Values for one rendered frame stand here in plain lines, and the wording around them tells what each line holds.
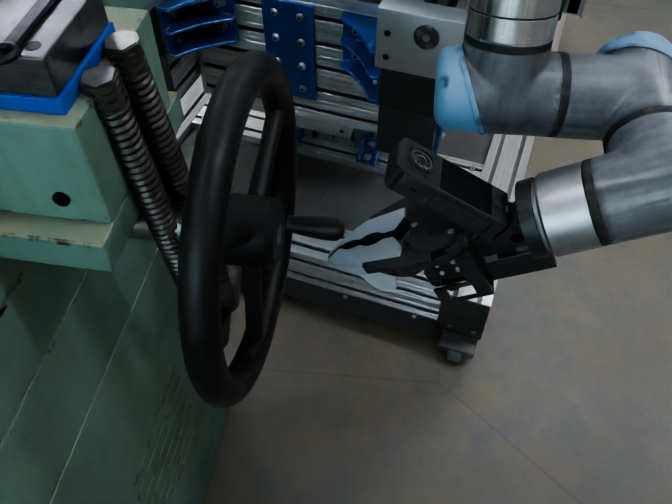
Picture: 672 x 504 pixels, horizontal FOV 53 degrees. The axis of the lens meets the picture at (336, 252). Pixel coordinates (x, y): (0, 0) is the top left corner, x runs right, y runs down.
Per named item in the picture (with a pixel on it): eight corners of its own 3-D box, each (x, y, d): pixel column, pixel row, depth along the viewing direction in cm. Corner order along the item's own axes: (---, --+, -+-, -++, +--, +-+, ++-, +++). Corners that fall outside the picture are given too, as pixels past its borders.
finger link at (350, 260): (347, 309, 69) (429, 292, 64) (317, 275, 65) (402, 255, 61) (351, 285, 71) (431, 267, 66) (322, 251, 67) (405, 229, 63)
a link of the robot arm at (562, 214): (584, 206, 52) (576, 138, 57) (526, 221, 54) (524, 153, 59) (608, 264, 57) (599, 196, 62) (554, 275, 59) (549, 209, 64)
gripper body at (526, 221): (436, 308, 65) (561, 284, 59) (397, 254, 60) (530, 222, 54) (440, 249, 70) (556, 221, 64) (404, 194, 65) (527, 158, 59)
